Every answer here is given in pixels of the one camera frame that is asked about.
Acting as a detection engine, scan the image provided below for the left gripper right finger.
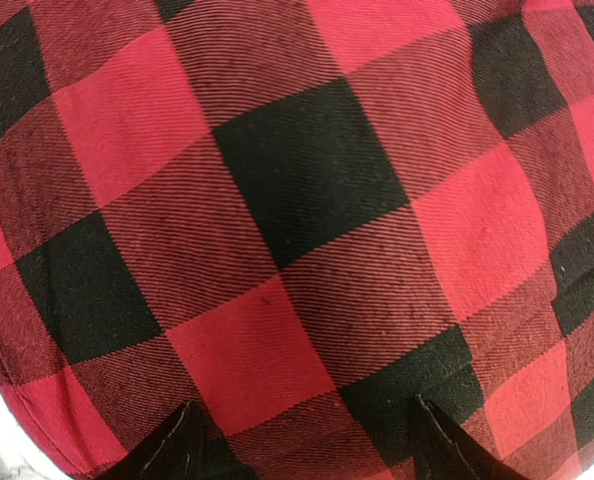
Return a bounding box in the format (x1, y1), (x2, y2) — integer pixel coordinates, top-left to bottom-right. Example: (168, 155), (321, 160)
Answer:
(409, 394), (526, 480)

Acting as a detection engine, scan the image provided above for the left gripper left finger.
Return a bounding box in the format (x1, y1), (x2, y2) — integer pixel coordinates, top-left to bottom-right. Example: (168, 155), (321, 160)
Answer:
(109, 402), (206, 480)

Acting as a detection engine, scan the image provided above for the red black plaid garment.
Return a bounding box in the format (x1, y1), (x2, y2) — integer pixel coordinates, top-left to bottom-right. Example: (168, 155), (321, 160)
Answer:
(0, 1), (594, 479)

